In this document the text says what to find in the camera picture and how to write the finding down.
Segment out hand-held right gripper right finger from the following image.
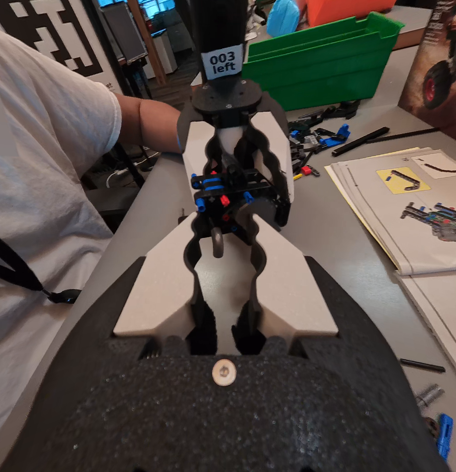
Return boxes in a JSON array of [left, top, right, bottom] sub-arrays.
[[250, 213, 339, 347]]

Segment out heap of black lego pieces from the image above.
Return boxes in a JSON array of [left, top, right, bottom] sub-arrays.
[[298, 99, 361, 122]]

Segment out blue lego panel piece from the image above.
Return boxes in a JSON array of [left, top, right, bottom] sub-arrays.
[[320, 123, 352, 147]]

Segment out person's left forearm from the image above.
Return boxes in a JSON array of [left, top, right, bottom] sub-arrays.
[[115, 94, 183, 155]]

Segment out black lego axle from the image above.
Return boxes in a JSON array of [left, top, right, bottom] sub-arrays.
[[399, 358, 447, 373]]

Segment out black long rod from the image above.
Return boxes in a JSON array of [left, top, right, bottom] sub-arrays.
[[375, 127, 441, 144], [331, 126, 391, 157]]

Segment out lego instruction booklet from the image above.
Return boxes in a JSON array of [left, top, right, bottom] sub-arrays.
[[325, 147, 456, 391]]

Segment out black lego chassis assembly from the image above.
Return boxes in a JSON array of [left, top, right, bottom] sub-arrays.
[[190, 164, 291, 246]]

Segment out orange bin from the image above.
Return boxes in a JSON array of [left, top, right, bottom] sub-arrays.
[[305, 0, 397, 27]]

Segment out scattered dark lego parts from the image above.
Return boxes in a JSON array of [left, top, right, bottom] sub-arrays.
[[288, 120, 322, 180]]

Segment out green bin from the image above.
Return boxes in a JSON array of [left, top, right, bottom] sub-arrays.
[[243, 11, 405, 112]]

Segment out black white marker poster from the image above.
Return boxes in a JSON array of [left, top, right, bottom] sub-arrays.
[[0, 0, 104, 79]]

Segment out blue plastic bag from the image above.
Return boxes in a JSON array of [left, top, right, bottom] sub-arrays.
[[267, 0, 301, 37]]

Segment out black lanyard strap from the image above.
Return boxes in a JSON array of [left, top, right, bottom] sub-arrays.
[[0, 232, 82, 305]]

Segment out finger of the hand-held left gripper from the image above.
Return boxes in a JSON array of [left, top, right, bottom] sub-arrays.
[[248, 111, 296, 227], [182, 122, 216, 207]]

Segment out pile of lego beams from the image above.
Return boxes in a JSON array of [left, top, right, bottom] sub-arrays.
[[414, 383, 455, 463]]

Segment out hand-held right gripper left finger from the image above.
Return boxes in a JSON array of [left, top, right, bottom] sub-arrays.
[[113, 212, 201, 345]]

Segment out monster truck lego box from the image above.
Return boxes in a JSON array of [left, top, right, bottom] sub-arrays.
[[398, 0, 456, 135]]

